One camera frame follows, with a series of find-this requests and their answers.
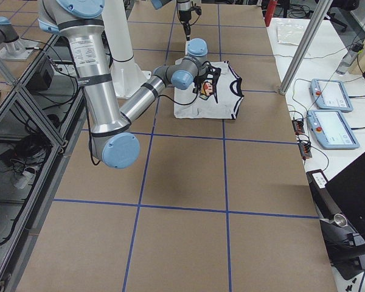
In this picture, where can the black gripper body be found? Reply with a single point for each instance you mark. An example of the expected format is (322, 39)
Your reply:
(185, 16)
(198, 81)

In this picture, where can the grey t-shirt with cartoon print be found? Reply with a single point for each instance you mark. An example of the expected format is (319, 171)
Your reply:
(222, 105)

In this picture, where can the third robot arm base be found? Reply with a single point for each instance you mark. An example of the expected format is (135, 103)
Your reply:
(14, 47)

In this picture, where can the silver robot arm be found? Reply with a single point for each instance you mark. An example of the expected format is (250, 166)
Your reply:
(82, 23)
(158, 4)

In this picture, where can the red cylinder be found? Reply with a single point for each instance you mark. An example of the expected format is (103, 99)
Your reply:
(270, 12)

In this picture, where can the clear plastic bag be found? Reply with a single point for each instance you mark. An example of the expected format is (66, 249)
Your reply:
(290, 34)

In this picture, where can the orange circuit board far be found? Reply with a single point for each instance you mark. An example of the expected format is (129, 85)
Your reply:
(298, 126)

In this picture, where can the orange circuit board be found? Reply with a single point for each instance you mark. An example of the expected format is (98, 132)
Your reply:
(298, 126)
(305, 149)

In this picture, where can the orange circuit board near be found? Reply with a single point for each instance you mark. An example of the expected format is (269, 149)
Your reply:
(305, 149)

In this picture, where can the blue teach pendant far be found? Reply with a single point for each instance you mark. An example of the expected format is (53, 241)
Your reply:
(330, 95)

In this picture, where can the blue teach pendant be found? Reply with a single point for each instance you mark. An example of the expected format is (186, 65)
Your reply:
(330, 95)
(331, 130)

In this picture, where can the blue teach pendant near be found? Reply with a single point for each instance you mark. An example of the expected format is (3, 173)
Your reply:
(331, 130)

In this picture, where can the black monitor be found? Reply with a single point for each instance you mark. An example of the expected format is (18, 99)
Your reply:
(347, 189)

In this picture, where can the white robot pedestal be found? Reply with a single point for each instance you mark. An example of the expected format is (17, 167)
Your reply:
(126, 74)

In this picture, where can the aluminium frame post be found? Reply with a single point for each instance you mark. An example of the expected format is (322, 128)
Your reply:
(306, 40)

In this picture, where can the aluminium frame rail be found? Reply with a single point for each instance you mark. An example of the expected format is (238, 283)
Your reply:
(41, 114)

